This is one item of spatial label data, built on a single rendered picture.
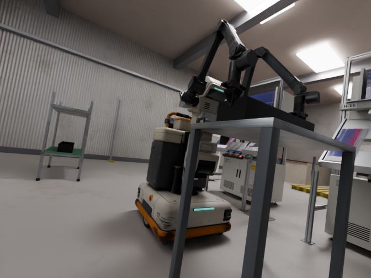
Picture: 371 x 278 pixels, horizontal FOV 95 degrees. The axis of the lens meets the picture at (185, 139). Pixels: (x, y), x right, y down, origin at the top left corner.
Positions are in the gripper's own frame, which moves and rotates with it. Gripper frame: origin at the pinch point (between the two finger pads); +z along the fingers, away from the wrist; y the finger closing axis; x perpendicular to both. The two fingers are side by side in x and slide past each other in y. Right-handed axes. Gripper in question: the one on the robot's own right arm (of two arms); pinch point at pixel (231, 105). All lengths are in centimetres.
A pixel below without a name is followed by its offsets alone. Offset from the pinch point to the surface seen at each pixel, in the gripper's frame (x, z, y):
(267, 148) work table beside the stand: -23.8, 18.9, -6.7
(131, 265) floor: 38, 88, -20
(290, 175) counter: 260, 50, 570
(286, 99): 88, -78, 196
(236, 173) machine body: 131, 45, 156
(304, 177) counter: 219, 49, 571
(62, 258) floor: 55, 87, -52
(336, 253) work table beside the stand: -22, 62, 60
